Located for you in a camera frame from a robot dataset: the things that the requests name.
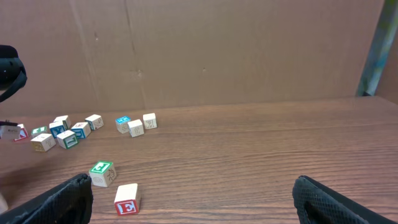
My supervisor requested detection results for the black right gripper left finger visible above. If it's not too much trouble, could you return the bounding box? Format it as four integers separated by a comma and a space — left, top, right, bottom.
1, 173, 93, 224

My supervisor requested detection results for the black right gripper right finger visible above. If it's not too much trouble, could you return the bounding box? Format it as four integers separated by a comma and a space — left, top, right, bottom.
292, 175, 397, 224

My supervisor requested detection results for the red E wooden block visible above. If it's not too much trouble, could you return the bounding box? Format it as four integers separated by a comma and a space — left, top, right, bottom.
114, 183, 141, 216

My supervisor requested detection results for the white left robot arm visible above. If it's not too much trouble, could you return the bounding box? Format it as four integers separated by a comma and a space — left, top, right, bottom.
1, 45, 93, 224

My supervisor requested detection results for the green letter wooden block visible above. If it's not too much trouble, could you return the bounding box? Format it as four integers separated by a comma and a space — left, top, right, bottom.
89, 161, 117, 187

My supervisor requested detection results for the green L wooden block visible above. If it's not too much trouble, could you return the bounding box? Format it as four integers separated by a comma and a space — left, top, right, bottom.
57, 130, 79, 149

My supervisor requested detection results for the yellow 7 wooden block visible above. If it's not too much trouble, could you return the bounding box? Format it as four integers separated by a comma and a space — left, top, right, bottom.
30, 133, 56, 152

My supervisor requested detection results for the blue framed wooden block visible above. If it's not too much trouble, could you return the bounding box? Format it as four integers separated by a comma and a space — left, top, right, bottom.
71, 121, 91, 139

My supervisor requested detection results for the blue X wooden block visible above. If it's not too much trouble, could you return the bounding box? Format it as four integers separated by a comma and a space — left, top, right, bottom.
49, 121, 67, 138

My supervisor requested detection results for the green 4 wooden block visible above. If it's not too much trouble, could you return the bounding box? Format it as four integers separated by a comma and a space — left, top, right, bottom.
31, 126, 48, 138

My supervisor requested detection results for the plain top wooden block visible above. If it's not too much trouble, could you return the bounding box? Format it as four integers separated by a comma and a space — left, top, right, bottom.
54, 115, 72, 129

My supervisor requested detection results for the red X wooden block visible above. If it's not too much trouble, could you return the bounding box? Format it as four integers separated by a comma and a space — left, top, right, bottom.
14, 124, 29, 142

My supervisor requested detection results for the teal edged wooden block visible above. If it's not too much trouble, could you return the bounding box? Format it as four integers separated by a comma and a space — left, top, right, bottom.
85, 114, 104, 131

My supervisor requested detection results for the blue top wooden block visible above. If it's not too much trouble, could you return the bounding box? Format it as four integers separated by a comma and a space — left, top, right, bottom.
115, 116, 131, 134

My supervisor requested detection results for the number 3 wooden block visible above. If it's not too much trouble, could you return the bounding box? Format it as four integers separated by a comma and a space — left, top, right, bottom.
127, 119, 144, 138

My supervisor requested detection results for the letter K wooden block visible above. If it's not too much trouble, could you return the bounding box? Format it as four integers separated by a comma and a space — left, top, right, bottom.
143, 113, 157, 129

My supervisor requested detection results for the colourful pole in corner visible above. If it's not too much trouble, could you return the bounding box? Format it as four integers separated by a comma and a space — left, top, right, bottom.
356, 0, 397, 96

